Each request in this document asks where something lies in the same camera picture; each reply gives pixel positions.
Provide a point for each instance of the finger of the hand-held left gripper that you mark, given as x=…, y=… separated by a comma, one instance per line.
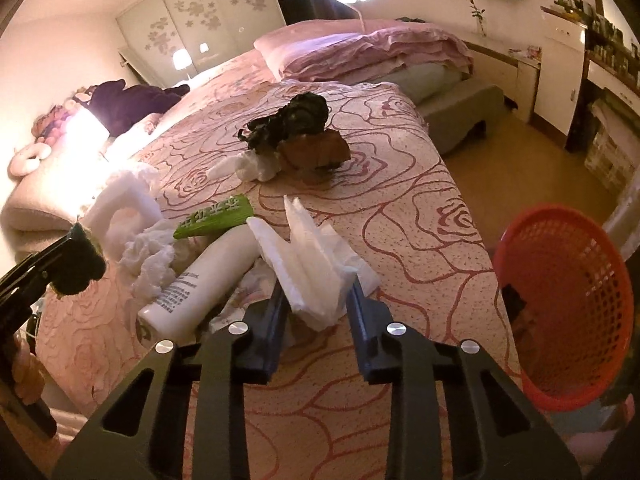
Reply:
x=35, y=260
x=22, y=292

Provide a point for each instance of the folded white fluffy garment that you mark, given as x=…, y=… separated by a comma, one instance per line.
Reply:
x=125, y=195

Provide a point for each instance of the pale folded blanket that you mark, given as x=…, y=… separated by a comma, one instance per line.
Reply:
x=430, y=82

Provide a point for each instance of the dark patterned clothing pile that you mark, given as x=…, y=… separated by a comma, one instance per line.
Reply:
x=295, y=117

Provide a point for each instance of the dark lump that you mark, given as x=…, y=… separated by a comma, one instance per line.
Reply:
x=80, y=265

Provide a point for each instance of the green snack packet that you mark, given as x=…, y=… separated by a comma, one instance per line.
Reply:
x=215, y=217

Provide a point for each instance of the red plastic basket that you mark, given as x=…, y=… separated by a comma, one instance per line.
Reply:
x=575, y=360

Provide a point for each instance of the person's left hand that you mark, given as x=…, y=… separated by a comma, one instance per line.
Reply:
x=27, y=370

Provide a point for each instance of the row of cosmetic bottles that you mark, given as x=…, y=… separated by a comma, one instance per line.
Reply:
x=610, y=35

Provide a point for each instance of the white paper tissue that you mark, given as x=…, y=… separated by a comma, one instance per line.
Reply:
x=305, y=255

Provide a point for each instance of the dark purple clothing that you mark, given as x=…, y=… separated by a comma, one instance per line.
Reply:
x=135, y=102

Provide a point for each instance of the white lotion bottle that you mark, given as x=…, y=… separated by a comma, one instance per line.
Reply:
x=200, y=285

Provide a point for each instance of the wood-framed mirror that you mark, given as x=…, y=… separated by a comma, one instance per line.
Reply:
x=617, y=7

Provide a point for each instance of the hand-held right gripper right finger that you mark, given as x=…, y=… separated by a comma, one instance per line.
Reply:
x=359, y=315

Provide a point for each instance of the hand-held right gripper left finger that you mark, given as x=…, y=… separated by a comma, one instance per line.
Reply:
x=274, y=320

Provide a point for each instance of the white dressing table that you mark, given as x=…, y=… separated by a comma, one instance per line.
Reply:
x=615, y=80

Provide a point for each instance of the floral sliding-door wardrobe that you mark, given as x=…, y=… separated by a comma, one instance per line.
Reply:
x=200, y=15

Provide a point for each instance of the grey bed bench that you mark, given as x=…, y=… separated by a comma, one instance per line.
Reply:
x=460, y=115

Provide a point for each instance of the low white cabinet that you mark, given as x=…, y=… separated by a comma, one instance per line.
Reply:
x=525, y=80

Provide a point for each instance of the folded pink quilt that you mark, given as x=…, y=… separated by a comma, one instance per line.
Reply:
x=415, y=50

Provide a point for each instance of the pink pillow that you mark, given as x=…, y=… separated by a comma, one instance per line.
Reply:
x=310, y=45

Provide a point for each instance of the brown paper bag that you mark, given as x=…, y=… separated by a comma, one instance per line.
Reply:
x=315, y=152

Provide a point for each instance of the white crumpled garment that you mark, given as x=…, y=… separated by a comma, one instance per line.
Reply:
x=250, y=165

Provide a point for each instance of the rose in glass vase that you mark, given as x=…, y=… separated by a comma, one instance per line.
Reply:
x=479, y=22

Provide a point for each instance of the plush toy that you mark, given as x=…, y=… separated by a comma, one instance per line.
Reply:
x=52, y=120

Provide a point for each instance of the small items on cabinet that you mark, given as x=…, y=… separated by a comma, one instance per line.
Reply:
x=525, y=52

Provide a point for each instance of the tall white cabinet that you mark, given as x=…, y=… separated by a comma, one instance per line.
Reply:
x=560, y=70

